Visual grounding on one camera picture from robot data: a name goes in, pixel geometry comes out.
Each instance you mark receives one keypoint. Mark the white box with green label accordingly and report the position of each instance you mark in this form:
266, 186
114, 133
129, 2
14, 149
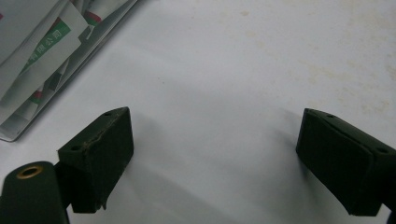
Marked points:
46, 46

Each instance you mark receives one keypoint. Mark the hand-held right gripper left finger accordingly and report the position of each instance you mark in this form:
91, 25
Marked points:
96, 161

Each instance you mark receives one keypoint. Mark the white tube with red-green band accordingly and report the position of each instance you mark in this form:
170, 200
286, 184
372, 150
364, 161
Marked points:
31, 104
99, 12

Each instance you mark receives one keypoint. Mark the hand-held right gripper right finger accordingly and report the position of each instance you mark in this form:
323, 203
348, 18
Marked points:
339, 161

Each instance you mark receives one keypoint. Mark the pile of white packets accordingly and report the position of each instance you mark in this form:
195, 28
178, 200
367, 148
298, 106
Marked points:
102, 34

